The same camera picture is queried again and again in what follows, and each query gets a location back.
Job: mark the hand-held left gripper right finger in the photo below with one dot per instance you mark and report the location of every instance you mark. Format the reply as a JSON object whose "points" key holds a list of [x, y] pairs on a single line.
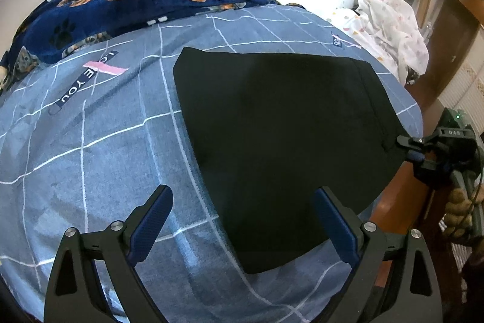
{"points": [[337, 226]]}

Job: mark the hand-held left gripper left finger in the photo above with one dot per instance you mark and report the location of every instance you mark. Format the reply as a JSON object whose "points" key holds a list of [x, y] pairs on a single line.
{"points": [[151, 221]]}

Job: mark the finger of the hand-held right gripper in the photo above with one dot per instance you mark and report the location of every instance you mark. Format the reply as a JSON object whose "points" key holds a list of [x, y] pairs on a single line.
{"points": [[410, 141], [416, 156]]}

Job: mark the black pants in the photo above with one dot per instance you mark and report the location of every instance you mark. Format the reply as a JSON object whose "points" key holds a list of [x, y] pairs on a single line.
{"points": [[283, 137]]}

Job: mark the person's right hand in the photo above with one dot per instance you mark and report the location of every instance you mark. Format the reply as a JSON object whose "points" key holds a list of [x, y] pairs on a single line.
{"points": [[458, 207]]}

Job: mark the blue grid bed sheet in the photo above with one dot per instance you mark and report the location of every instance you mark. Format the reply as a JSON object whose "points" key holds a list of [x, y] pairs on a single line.
{"points": [[113, 156]]}

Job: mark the white patterned cloth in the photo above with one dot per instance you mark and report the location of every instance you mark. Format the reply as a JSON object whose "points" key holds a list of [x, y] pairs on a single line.
{"points": [[389, 24]]}

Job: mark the brown wooden door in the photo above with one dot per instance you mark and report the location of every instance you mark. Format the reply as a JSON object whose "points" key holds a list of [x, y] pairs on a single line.
{"points": [[455, 24]]}

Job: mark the navy dog print blanket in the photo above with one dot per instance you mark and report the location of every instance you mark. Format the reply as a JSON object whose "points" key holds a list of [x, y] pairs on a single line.
{"points": [[113, 12]]}

